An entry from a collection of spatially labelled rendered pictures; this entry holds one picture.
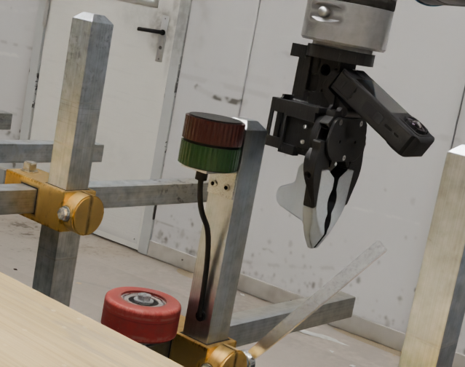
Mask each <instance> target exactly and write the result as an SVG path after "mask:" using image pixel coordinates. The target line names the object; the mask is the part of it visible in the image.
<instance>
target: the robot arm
mask: <svg viewBox="0 0 465 367"><path fill-rule="evenodd" d="M415 1H417V2H418V3H420V4H423V5H425V6H428V7H439V6H442V5H445V6H456V7H465V0H415ZM396 4H397V0H308V1H307V5H306V11H305V16H304V20H303V27H302V31H301V36H302V37H303V38H305V39H312V40H313V42H312V43H308V45H304V44H297V43H293V45H292V49H291V53H290V55H292V56H296V57H299V59H298V65H297V69H296V73H295V81H294V85H293V91H292V95H290V94H282V97H272V101H271V108H270V112H269V119H268V124H267V128H266V130H267V135H266V142H265V145H268V146H273V147H275V148H278V150H277V151H279V152H282V153H284V154H289V155H292V156H298V155H299V154H300V155H303V156H305V157H304V162H303V163H302V164H301V165H300V166H299V168H298V172H297V176H296V180H295V181H294V182H293V183H289V184H286V185H283V186H280V187H279V188H278V189H277V194H276V199H277V202H278V204H279V205H280V206H281V207H283V208H284V209H285V210H287V211H288V212H290V213H292V214H293V215H294V216H295V217H297V218H299V219H300V220H301V221H302V222H303V231H304V236H305V240H306V244H307V247H308V248H318V247H319V245H320V244H321V243H322V241H323V240H324V239H325V238H326V236H328V235H329V233H330V231H331V229H332V228H333V227H334V225H335V223H336V221H337V220H338V219H339V217H340V215H341V213H342V211H343V209H344V207H345V205H347V203H348V201H349V198H350V196H351V193H352V192H353V190H354V187H355V185H356V182H357V179H358V178H359V173H360V170H361V167H362V159H363V152H364V149H365V145H366V143H365V141H366V133H367V123H368V124H369V125H370V126H371V127H372V128H373V129H374V130H375V131H376V132H377V133H378V134H379V135H380V136H381V137H382V138H383V139H384V140H385V141H386V143H387V144H388V145H389V146H390V147H391V148H392V149H393V150H394V151H395V152H397V153H398V154H399V155H400V156H402V157H422V156H423V155H424V153H425V152H426V150H427V149H428V148H429V147H430V146H431V145H432V144H433V142H434V136H433V135H431V134H430V133H429V131H428V129H426V127H425V126H424V125H423V124H422V123H421V122H419V121H418V120H417V119H416V118H415V117H412V116H411V115H410V114H409V113H408V112H406V110H404V108H403V107H401V105H400V104H398V102H396V101H395V100H394V99H393V98H392V97H391V96H390V95H389V94H388V93H387V92H386V91H385V90H383V89H382V88H381V87H380V86H379V85H378V84H377V83H376V82H375V81H374V80H373V79H371V78H370V77H369V76H368V75H367V74H366V73H365V72H364V71H359V70H356V69H355V68H356V65H358V66H366V67H372V68H373V64H374V60H375V55H372V54H373V51H374V52H382V53H384V52H385V51H386V47H387V43H388V40H389V33H390V30H391V26H392V20H393V16H394V11H395V7H396ZM274 111H277V118H276V122H275V126H274V133H273V135H270V131H271V124H272V120H273V115H274ZM335 162H337V165H335Z"/></svg>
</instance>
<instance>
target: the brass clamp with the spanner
mask: <svg viewBox="0 0 465 367"><path fill-rule="evenodd" d="M185 319H186V317H184V316H182V315H180V320H179V324H178V331H177V334H176V337H175V338H174V339H172V340H171V341H170V349H169V353H168V358H169V359H170V360H173V361H175V362H176V363H178V364H180V365H182V366H184V367H247V358H246V355H245V354H244V353H243V351H241V350H238V349H237V348H236V345H237V341H236V340H233V339H231V338H229V337H228V339H225V340H222V341H219V342H213V343H210V344H205V343H203V342H201V341H199V340H197V339H195V338H193V337H191V336H189V335H187V334H185V333H183V328H184V323H185Z"/></svg>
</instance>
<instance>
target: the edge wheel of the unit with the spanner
mask: <svg viewBox="0 0 465 367"><path fill-rule="evenodd" d="M180 312H181V304H180V302H179V301H178V300H177V299H176V298H174V297H173V296H171V295H169V294H167V293H163V292H161V291H156V290H153V289H150V288H141V287H118V288H113V289H111V290H110V291H108V292H107V293H106V295H105V299H104V304H103V312H102V317H101V324H103V325H104V326H106V327H108V328H110V329H112V330H114V331H116V332H118V333H120V334H122V335H124V336H126V337H127V338H129V339H131V340H133V341H135V342H137V343H139V344H142V345H147V344H161V343H165V342H169V341H171V340H172V339H174V338H175V337H176V334H177V331H178V324H179V320H180Z"/></svg>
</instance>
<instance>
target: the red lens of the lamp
mask: <svg viewBox="0 0 465 367"><path fill-rule="evenodd" d="M245 125H246V124H245V123H244V122H243V123H242V125H230V124H224V123H220V122H212V121H208V120H204V119H200V118H196V117H193V116H191V115H189V112H188V113H186V116H185V120H184V125H183V132H182V136H183V137H184V138H187V139H189V140H192V141H196V142H200V143H206V144H210V145H214V146H223V147H231V148H238V147H241V146H242V141H243V137H244V132H245Z"/></svg>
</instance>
